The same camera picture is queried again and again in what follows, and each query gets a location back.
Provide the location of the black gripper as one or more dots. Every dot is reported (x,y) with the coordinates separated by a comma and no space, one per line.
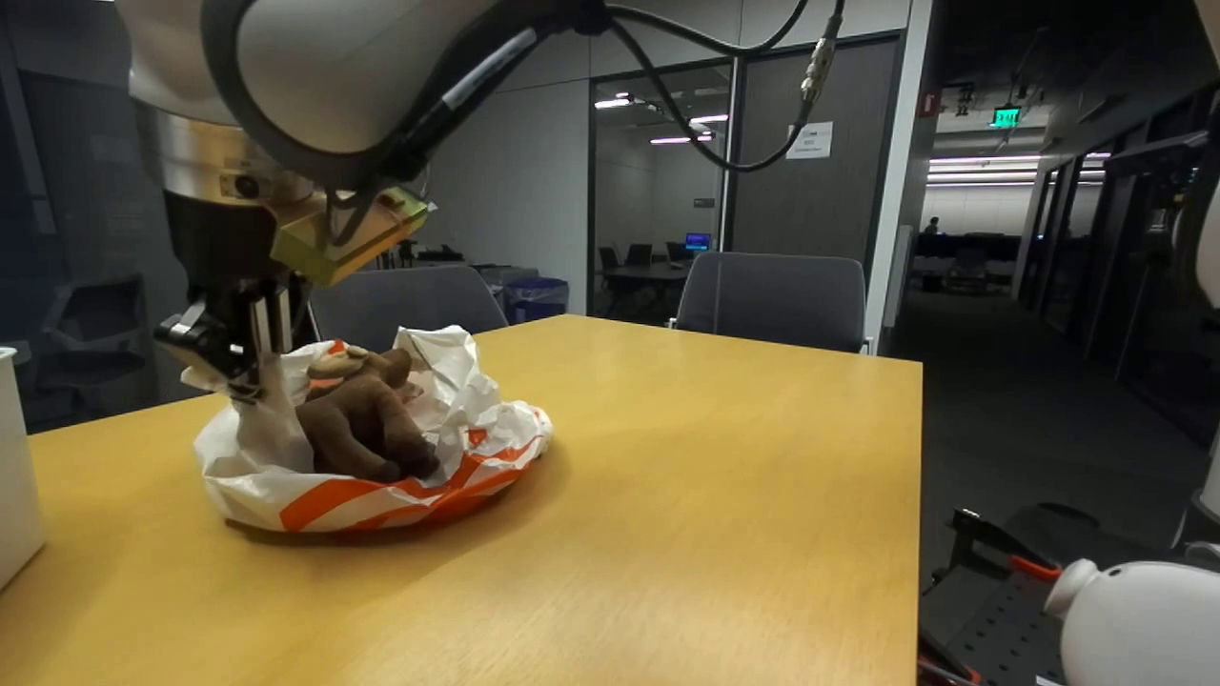
(227,262)

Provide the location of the white orange plastic bag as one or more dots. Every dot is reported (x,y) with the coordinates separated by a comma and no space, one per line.
(260,468)

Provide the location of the brown moose plush toy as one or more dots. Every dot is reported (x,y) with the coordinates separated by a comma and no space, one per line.
(356,418)

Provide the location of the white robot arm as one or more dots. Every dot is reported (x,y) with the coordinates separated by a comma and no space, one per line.
(296,115)

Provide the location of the grey chair far left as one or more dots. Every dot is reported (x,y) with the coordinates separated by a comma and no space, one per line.
(371,305)

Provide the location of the blue bin in background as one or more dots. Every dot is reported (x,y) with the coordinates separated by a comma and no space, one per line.
(531,299)

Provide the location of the white rectangular bin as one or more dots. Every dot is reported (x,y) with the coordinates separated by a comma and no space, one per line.
(20,517)

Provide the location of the grey chair behind table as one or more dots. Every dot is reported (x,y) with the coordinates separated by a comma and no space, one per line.
(781,299)

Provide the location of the white cylinder under table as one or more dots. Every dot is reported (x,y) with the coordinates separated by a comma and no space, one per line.
(1146,623)

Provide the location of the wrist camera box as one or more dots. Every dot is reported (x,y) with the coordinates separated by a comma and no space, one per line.
(326,242)

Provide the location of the orange handled tool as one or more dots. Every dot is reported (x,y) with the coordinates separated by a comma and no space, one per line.
(997,550)

